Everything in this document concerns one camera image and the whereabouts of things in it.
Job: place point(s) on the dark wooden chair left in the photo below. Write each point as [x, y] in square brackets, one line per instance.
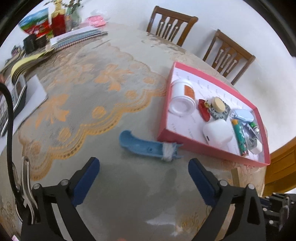
[170, 24]

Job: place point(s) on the yellow book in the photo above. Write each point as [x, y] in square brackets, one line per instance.
[26, 63]

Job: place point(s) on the colourful snack bag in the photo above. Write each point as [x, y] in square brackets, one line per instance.
[37, 24]

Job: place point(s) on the white jar orange label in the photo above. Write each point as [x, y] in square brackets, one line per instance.
[182, 101]

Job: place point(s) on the dark wooden chair right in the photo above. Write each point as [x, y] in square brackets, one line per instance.
[228, 56]

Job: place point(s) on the silver mobile phone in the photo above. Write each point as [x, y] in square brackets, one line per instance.
[18, 94]

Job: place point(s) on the red perfume bottle gold cap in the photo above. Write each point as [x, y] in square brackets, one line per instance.
[58, 19]

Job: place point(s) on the small red toy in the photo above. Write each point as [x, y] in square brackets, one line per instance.
[203, 110]

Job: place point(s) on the black small box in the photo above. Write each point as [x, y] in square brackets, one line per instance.
[31, 43]

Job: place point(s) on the wooden chair near camera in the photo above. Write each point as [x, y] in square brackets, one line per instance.
[280, 174]

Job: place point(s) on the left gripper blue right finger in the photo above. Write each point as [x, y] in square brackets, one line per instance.
[207, 184]

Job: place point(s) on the green printed lighter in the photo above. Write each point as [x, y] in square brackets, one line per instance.
[240, 137]

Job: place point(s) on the dark wooden chair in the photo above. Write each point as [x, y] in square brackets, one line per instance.
[228, 56]
[170, 24]

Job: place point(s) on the grey plastic plate with holes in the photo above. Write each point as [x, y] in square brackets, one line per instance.
[224, 115]

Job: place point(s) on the round wooden disc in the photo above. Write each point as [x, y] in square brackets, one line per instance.
[218, 105]

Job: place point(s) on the spiral bound notebook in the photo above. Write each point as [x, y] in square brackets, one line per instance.
[76, 36]

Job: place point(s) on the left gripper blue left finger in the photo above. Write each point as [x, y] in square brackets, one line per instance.
[79, 184]

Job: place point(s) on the light blue correction tape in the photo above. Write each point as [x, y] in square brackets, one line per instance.
[242, 115]

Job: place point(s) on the white paper sheet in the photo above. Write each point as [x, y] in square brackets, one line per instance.
[36, 95]

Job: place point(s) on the white USB charger plug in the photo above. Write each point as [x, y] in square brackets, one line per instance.
[254, 145]

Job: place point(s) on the white earbud case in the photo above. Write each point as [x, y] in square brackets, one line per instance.
[217, 133]

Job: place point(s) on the vase with dried flowers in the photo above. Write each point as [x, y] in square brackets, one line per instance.
[70, 10]

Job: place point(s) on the pink packet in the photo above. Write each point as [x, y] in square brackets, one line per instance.
[96, 21]

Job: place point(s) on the pink shallow cardboard tray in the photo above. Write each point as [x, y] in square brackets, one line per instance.
[188, 130]

